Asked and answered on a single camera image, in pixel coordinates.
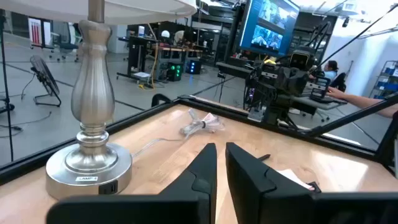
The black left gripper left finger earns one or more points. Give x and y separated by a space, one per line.
174 208

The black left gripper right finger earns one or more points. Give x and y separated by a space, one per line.
264 202

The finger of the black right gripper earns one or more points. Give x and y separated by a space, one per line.
300 81
284 81

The black pen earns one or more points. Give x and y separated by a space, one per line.
264 157

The black binder clip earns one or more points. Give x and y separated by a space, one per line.
314 186

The black office chair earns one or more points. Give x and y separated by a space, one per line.
339 82

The blue office chair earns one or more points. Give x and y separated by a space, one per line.
66 46

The grey desk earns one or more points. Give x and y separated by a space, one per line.
323 104

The person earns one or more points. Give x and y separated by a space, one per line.
332 73

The large blue display screen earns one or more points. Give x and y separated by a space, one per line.
267 28

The metal shelf blue bins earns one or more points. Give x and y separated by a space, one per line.
387 84

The computer tower blue lights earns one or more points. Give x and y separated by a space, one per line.
192 67

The computer tower green lights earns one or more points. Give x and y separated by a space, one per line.
174 73

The silver table lamp white shade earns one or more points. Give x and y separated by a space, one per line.
91 93

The black workshop desk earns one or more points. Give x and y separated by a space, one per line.
136 53

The black floor fan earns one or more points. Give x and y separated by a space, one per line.
45 74

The black tripod stand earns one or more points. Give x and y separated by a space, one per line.
6 108

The red white sign board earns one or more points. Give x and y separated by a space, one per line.
35 31

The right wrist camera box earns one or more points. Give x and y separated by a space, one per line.
299 60

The black aluminium table frame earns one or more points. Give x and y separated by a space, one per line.
31 163

